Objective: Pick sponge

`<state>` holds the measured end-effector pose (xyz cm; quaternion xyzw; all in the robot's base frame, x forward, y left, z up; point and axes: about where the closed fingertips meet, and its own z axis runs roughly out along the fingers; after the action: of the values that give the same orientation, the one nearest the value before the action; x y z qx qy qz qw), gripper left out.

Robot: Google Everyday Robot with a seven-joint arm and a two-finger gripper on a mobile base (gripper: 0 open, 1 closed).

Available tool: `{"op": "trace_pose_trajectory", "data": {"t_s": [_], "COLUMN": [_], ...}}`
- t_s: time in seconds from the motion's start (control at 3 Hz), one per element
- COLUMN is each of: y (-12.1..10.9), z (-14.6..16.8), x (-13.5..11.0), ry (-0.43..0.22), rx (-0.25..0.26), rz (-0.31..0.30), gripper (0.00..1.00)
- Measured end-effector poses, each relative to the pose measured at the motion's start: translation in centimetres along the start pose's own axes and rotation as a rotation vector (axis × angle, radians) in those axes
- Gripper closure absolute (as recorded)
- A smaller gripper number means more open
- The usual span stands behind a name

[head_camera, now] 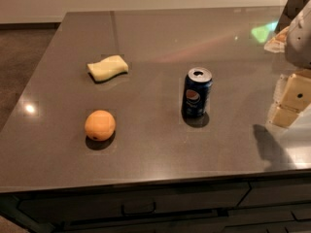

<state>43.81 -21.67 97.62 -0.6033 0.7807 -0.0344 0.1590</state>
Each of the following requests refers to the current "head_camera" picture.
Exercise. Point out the yellow sponge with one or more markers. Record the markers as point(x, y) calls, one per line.
point(107, 68)

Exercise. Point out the dark cabinet drawer left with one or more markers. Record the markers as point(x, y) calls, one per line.
point(134, 203)

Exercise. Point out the dark cabinet drawer right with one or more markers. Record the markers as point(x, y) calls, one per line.
point(277, 192)

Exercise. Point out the dark box in corner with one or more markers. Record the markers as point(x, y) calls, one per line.
point(290, 11)

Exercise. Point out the crinkled snack bag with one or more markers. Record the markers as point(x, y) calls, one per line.
point(278, 42)

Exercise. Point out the orange fruit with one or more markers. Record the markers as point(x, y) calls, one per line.
point(100, 126)

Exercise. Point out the dark cabinet drawer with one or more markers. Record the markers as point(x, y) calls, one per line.
point(277, 192)
point(134, 203)

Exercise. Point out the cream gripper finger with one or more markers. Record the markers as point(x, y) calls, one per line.
point(292, 95)

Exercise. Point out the blue Pepsi can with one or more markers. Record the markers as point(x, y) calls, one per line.
point(197, 86)

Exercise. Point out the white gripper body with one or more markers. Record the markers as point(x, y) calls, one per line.
point(299, 43)

